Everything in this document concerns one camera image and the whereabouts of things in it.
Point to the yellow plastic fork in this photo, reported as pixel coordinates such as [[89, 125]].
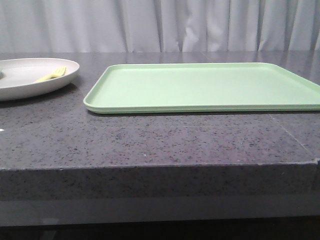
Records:
[[58, 72]]

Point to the beige round plate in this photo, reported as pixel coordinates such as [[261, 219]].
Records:
[[19, 76]]

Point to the white pleated curtain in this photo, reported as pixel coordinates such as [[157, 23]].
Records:
[[142, 26]]

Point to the light green plastic tray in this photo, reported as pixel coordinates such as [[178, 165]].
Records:
[[201, 87]]

